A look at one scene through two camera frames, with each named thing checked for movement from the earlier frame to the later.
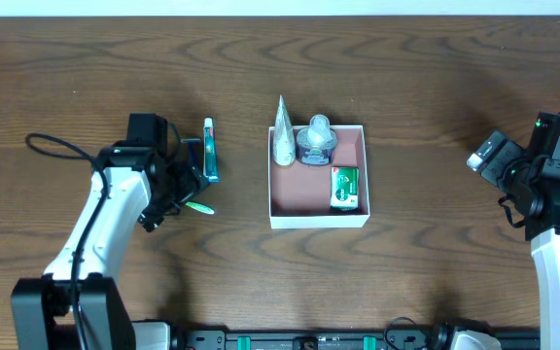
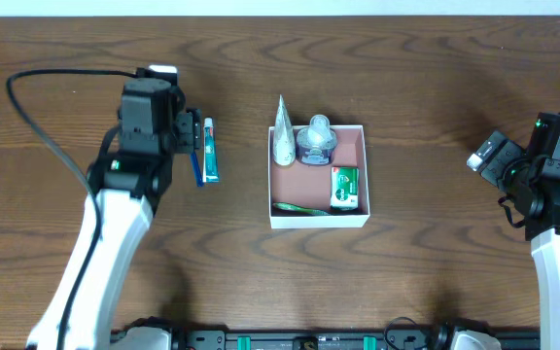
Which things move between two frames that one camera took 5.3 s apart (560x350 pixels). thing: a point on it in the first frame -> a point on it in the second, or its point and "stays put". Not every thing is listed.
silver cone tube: x=284 y=140 stays put
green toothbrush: x=200 y=208 -> x=283 y=206
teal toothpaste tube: x=210 y=160 stays put
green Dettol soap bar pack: x=344 y=188 stays put
